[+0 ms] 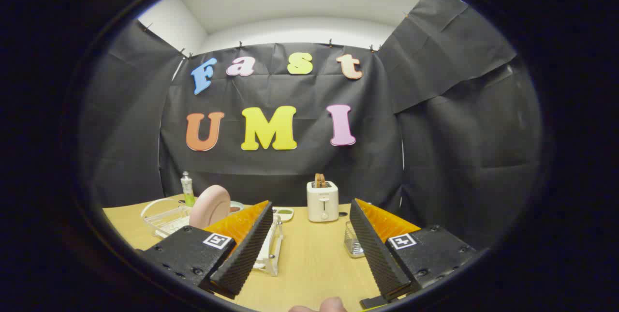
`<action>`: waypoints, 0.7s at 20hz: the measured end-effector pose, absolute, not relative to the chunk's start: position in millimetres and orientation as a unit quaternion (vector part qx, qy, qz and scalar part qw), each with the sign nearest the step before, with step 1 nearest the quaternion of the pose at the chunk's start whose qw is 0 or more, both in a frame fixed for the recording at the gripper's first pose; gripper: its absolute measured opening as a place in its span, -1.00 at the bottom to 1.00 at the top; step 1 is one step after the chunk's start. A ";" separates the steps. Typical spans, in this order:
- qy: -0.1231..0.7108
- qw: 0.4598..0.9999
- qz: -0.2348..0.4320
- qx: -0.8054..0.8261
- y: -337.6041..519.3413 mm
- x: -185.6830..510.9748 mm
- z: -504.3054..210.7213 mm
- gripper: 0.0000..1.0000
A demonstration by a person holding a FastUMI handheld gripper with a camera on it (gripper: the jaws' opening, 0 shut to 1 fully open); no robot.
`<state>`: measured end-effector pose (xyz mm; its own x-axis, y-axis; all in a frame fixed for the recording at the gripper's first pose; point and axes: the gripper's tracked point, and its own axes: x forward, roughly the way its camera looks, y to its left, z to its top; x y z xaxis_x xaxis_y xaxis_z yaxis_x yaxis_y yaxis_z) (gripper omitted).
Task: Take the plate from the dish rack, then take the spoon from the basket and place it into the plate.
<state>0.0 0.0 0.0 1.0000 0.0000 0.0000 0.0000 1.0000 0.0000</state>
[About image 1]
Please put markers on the small teal plate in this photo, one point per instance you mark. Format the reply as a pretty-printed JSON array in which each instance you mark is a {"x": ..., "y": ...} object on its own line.
[{"x": 237, "y": 205}]

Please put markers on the white divided snack tray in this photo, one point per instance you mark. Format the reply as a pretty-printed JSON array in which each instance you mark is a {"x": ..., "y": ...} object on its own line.
[{"x": 284, "y": 214}]

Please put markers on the cream toaster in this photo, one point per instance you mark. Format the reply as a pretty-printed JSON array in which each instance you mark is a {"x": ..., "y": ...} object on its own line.
[{"x": 322, "y": 203}]

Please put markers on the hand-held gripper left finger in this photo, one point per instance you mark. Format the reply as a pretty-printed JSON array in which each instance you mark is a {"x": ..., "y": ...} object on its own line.
[{"x": 244, "y": 254}]

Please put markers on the pink plate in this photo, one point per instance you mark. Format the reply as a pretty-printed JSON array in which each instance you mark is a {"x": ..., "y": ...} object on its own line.
[{"x": 210, "y": 205}]

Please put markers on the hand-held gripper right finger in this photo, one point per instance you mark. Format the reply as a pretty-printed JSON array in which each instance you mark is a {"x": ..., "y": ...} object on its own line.
[{"x": 379, "y": 254}]

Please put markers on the brown bread slices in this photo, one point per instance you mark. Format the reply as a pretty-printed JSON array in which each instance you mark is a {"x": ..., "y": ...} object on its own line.
[{"x": 320, "y": 180}]

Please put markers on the clear bottle green liquid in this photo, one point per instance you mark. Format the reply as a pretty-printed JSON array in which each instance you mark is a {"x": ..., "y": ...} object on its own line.
[{"x": 187, "y": 191}]

